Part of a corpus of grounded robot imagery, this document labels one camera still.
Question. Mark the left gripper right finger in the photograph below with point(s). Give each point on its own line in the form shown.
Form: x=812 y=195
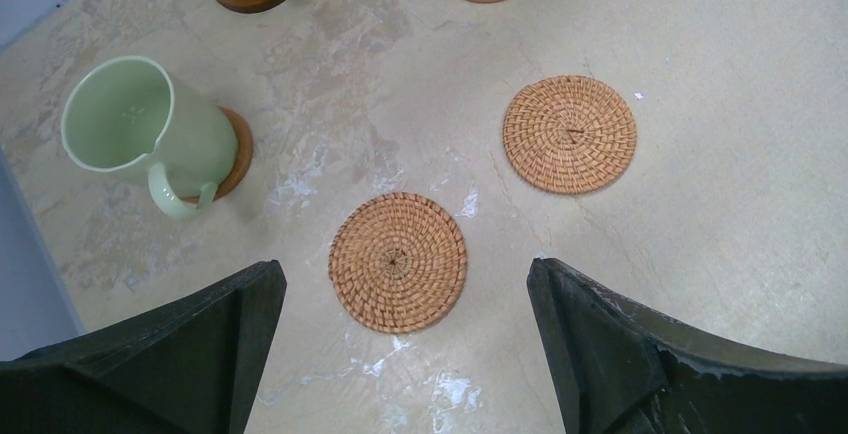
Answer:
x=618 y=366

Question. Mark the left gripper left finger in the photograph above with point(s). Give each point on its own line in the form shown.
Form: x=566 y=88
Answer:
x=193 y=365

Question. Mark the woven rattan coaster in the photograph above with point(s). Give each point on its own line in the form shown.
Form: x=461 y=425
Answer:
x=398 y=263
x=569 y=134

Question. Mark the light green mug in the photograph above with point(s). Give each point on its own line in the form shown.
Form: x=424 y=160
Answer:
x=116 y=122

